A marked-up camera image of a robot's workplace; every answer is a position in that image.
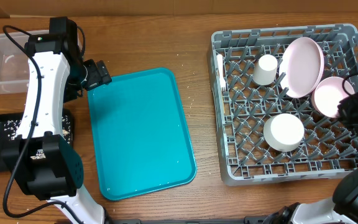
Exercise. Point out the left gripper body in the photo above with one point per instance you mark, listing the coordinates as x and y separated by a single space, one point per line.
96 75

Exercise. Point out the pink bowl with nuts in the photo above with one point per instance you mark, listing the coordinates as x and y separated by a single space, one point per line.
328 94

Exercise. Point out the white bowl with rice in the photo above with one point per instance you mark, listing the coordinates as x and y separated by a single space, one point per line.
283 132

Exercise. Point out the pile of rice and nuts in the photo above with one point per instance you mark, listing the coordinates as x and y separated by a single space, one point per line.
11 127

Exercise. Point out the white paper cup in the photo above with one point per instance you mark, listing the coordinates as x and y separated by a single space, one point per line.
265 70

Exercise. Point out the white plastic fork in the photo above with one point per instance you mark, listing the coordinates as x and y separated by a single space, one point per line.
221 72

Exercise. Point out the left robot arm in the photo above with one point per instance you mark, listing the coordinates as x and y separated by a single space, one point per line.
57 75

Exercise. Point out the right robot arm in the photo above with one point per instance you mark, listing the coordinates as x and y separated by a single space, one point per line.
343 206

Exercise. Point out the grey dishwasher rack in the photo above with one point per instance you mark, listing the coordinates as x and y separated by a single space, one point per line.
328 149

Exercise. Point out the teal serving tray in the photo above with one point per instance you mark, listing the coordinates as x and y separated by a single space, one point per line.
141 139

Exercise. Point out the clear plastic bin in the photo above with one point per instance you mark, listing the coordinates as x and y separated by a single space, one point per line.
14 68

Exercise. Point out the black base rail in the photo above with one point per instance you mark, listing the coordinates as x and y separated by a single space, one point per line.
246 220

